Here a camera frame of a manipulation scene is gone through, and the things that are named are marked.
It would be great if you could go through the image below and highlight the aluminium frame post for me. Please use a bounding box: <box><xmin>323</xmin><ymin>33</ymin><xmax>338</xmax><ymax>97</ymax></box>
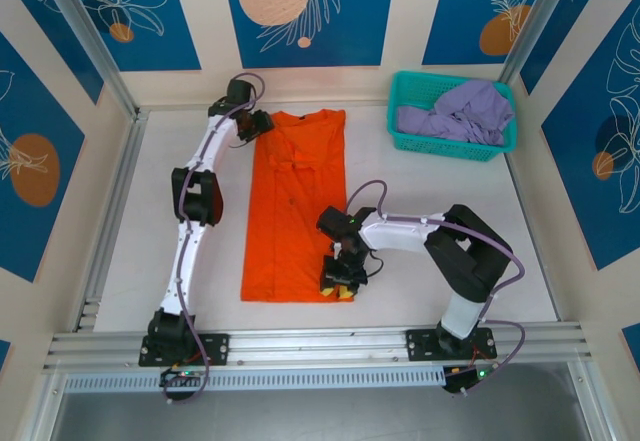
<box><xmin>488</xmin><ymin>0</ymin><xmax>584</xmax><ymax>110</ymax></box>
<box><xmin>37</xmin><ymin>0</ymin><xmax>140</xmax><ymax>118</ymax></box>

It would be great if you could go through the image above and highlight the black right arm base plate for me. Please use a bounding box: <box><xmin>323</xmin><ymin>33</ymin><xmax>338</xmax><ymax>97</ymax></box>
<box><xmin>404</xmin><ymin>328</ymin><xmax>500</xmax><ymax>363</ymax></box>

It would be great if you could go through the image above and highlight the aluminium mounting rail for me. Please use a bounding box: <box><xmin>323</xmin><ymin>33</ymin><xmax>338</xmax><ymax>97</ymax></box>
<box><xmin>42</xmin><ymin>320</ymin><xmax>596</xmax><ymax>375</ymax></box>

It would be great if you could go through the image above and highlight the grey slotted cable duct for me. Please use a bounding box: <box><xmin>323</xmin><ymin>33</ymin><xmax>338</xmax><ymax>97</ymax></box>
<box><xmin>63</xmin><ymin>364</ymin><xmax>447</xmax><ymax>393</ymax></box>

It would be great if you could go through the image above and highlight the teal plastic basket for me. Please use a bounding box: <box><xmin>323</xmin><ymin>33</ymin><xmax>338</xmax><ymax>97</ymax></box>
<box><xmin>388</xmin><ymin>73</ymin><xmax>519</xmax><ymax>163</ymax></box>

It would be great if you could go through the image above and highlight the aluminium table side rail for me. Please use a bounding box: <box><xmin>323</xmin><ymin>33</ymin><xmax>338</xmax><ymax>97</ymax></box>
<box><xmin>74</xmin><ymin>110</ymin><xmax>150</xmax><ymax>333</ymax></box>
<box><xmin>503</xmin><ymin>153</ymin><xmax>562</xmax><ymax>322</ymax></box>

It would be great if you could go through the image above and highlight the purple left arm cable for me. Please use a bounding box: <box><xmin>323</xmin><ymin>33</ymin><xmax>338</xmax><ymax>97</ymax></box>
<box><xmin>164</xmin><ymin>73</ymin><xmax>266</xmax><ymax>406</ymax></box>

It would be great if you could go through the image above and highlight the purple t-shirt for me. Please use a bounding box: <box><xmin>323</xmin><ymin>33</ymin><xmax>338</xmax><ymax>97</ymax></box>
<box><xmin>397</xmin><ymin>79</ymin><xmax>516</xmax><ymax>148</ymax></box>

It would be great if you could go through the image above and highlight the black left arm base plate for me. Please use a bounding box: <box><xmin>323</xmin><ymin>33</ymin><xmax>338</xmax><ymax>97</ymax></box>
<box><xmin>138</xmin><ymin>332</ymin><xmax>231</xmax><ymax>367</ymax></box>

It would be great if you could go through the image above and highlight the grey metal sheet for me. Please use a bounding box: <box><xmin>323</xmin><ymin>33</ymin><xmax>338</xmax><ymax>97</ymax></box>
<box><xmin>49</xmin><ymin>389</ymin><xmax>591</xmax><ymax>441</ymax></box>

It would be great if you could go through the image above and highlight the orange t-shirt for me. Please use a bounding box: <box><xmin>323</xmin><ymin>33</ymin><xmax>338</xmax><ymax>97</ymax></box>
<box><xmin>240</xmin><ymin>108</ymin><xmax>357</xmax><ymax>304</ymax></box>

